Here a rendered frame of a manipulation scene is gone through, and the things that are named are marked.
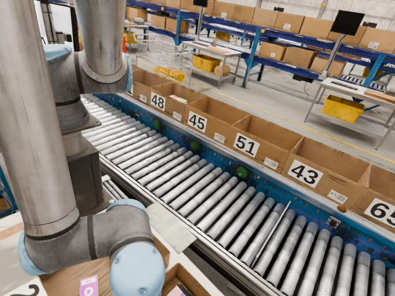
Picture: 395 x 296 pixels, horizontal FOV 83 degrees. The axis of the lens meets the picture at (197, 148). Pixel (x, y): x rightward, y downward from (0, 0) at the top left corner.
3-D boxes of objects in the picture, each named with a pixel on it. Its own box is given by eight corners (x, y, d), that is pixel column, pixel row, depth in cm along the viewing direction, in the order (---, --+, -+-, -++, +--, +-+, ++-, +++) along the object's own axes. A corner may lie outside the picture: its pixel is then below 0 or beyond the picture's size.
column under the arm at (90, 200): (63, 231, 100) (47, 175, 82) (42, 197, 113) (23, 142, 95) (116, 203, 117) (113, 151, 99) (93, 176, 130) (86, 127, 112)
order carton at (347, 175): (279, 175, 136) (290, 152, 127) (294, 156, 157) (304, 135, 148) (350, 211, 119) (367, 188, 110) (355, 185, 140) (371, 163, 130)
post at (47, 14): (63, 140, 169) (33, 1, 121) (70, 138, 172) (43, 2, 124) (72, 147, 164) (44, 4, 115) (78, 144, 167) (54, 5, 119)
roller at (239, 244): (224, 257, 106) (226, 251, 103) (267, 199, 143) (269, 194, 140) (233, 264, 104) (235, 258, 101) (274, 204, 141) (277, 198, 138)
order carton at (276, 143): (225, 147, 154) (231, 125, 145) (245, 133, 175) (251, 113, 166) (280, 175, 136) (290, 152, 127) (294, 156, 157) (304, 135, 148)
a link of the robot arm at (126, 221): (91, 201, 49) (93, 252, 40) (145, 191, 53) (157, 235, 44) (97, 228, 54) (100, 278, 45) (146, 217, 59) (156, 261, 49)
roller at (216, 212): (192, 232, 115) (193, 226, 112) (240, 184, 152) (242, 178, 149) (200, 238, 113) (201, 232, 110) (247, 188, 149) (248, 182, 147)
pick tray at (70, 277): (39, 282, 82) (32, 268, 77) (129, 223, 108) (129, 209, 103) (76, 353, 68) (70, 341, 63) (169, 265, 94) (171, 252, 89)
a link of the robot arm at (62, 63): (37, 90, 88) (23, 40, 79) (86, 88, 94) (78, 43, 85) (29, 103, 76) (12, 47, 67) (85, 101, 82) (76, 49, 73)
